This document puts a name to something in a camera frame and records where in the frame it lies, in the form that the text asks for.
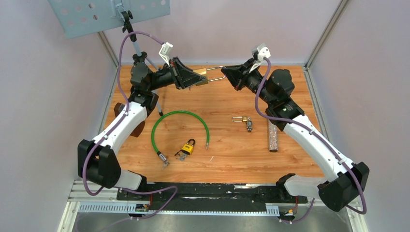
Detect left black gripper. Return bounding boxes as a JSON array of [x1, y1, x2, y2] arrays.
[[149, 58, 207, 92]]

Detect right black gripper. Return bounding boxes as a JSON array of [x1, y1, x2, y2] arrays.
[[217, 60, 271, 107]]

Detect large brass padlock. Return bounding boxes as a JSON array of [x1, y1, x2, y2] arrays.
[[193, 66, 226, 87]]

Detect small brass padlock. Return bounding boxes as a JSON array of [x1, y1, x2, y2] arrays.
[[232, 116, 253, 132]]

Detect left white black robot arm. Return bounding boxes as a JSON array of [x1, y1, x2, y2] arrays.
[[77, 57, 207, 200]]

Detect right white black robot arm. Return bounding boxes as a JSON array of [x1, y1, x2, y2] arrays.
[[221, 58, 369, 215]]

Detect glittery silver microphone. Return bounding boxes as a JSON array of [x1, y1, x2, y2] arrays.
[[267, 120, 278, 152]]

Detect brown wooden metronome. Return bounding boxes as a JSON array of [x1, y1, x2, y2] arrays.
[[114, 102, 146, 137]]

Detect yellow black padlock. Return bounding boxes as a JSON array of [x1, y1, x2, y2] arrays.
[[181, 139, 196, 155]]

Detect keys of yellow padlock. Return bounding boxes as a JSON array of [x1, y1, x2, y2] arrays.
[[175, 150, 190, 161]]

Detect blue music stand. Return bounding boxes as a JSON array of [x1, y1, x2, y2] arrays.
[[48, 0, 171, 116]]

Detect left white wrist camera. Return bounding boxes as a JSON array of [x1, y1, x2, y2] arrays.
[[159, 42, 173, 66]]

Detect green cable lock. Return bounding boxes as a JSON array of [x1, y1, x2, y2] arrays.
[[151, 110, 210, 162]]

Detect keys of cable lock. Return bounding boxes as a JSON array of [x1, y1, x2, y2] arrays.
[[161, 160, 170, 171]]

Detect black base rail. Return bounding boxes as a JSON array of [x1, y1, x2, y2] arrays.
[[69, 181, 310, 216]]

